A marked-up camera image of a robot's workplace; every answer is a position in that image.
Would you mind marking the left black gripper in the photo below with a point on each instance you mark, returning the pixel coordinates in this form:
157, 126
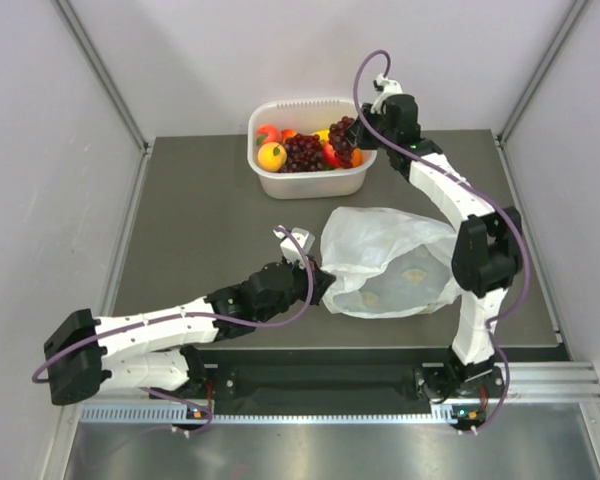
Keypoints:
322, 281

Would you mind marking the red apple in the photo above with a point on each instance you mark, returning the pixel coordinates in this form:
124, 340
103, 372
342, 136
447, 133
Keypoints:
287, 134
331, 157

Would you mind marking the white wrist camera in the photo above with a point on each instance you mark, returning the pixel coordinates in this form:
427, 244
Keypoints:
385, 88
294, 244

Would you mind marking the yellow banana bunch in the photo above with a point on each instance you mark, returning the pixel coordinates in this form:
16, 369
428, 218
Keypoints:
322, 136

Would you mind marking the white plastic tub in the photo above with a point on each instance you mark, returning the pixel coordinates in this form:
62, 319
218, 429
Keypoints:
306, 116

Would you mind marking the white plastic fruit bag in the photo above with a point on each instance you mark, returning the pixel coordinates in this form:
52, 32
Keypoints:
387, 263

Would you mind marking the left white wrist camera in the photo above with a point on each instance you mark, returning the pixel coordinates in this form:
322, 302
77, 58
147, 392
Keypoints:
294, 244

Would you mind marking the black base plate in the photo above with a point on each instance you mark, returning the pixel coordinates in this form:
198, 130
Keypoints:
314, 381

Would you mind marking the dark red grape bunch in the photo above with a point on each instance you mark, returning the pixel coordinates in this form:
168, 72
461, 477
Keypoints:
303, 162

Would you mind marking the orange fruit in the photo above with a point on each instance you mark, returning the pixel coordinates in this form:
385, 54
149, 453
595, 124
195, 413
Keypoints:
356, 158

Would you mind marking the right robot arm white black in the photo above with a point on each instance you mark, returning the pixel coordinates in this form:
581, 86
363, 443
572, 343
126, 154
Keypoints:
487, 254

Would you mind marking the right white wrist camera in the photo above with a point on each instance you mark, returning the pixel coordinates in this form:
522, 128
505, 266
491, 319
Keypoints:
385, 88

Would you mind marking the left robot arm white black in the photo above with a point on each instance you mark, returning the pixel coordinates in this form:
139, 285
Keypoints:
87, 355

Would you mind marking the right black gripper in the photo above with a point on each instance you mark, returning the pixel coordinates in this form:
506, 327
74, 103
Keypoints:
357, 135

